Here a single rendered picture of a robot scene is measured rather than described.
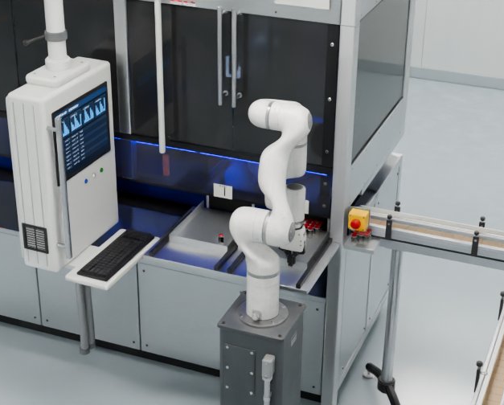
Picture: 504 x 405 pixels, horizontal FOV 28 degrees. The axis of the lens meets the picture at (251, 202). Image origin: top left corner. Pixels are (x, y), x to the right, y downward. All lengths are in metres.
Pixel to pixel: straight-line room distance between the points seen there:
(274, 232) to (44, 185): 0.99
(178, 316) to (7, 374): 0.89
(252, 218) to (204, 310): 1.17
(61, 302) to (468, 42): 4.72
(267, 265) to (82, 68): 1.12
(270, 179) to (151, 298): 1.39
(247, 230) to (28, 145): 0.96
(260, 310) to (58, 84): 1.15
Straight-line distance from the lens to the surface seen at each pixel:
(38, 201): 4.02
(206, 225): 4.28
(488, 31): 8.54
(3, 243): 5.01
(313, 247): 4.13
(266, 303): 3.64
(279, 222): 3.47
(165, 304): 4.68
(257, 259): 3.56
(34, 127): 3.89
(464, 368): 5.04
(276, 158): 3.48
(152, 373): 4.90
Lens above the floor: 2.89
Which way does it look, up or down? 27 degrees down
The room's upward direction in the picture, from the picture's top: 1 degrees clockwise
